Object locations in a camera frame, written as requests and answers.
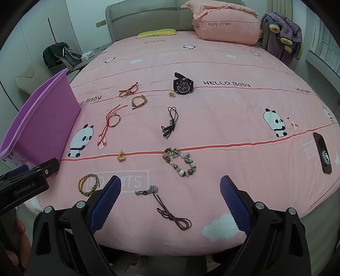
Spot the multicolour woven double bracelet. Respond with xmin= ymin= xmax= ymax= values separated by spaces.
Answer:
xmin=77 ymin=172 xmax=100 ymax=197

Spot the brown cord flower pendant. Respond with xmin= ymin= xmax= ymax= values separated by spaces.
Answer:
xmin=134 ymin=185 xmax=192 ymax=231

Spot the small yellow clip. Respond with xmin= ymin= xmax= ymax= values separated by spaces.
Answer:
xmin=117 ymin=150 xmax=126 ymax=162

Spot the beaded charm bracelet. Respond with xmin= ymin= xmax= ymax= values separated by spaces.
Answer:
xmin=162 ymin=147 xmax=198 ymax=178

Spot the red string colourful bracelet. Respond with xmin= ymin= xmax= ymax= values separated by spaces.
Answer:
xmin=96 ymin=103 xmax=129 ymax=151

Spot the yellow braided bracelet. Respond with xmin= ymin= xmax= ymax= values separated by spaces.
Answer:
xmin=131 ymin=95 xmax=148 ymax=110

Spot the red cord charm bracelet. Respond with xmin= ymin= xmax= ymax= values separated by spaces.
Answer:
xmin=118 ymin=82 xmax=140 ymax=99

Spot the black cord strap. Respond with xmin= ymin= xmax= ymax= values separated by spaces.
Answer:
xmin=160 ymin=106 xmax=179 ymax=139

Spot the yellow flower hair clip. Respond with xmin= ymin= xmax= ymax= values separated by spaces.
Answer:
xmin=168 ymin=92 xmax=176 ymax=98

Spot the black wrist watch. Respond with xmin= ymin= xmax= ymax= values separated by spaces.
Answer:
xmin=173 ymin=72 xmax=194 ymax=95

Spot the person's left hand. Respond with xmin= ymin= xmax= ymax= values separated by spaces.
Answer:
xmin=6 ymin=219 xmax=31 ymax=276

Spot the purple plastic basin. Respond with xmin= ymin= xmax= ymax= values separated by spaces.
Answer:
xmin=1 ymin=69 xmax=80 ymax=166

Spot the beige near chair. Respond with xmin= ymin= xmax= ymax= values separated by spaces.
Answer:
xmin=14 ymin=63 xmax=51 ymax=95

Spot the beige chair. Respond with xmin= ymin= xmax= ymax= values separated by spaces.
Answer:
xmin=14 ymin=63 xmax=51 ymax=95
xmin=55 ymin=42 xmax=94 ymax=72

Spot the black remote device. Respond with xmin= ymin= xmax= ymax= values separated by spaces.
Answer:
xmin=313 ymin=132 xmax=332 ymax=174

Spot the beige far chair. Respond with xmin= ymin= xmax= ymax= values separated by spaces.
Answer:
xmin=55 ymin=42 xmax=94 ymax=72

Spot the dark green jacket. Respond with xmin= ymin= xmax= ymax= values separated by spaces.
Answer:
xmin=42 ymin=41 xmax=83 ymax=71

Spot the pink bed sheet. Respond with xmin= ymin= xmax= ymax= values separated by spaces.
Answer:
xmin=27 ymin=32 xmax=339 ymax=256

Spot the white tissue pack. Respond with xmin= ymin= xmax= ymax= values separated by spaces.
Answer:
xmin=81 ymin=50 xmax=95 ymax=62

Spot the purple blanket with plush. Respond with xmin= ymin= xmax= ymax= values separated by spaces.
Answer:
xmin=259 ymin=11 xmax=304 ymax=66

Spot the grey bed headboard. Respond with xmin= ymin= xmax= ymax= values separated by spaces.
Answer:
xmin=105 ymin=0 xmax=247 ymax=43

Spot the yellow small pillow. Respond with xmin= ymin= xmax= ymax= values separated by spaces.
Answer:
xmin=136 ymin=29 xmax=176 ymax=39

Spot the pink folded quilt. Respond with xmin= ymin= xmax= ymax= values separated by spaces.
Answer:
xmin=181 ymin=1 xmax=260 ymax=45

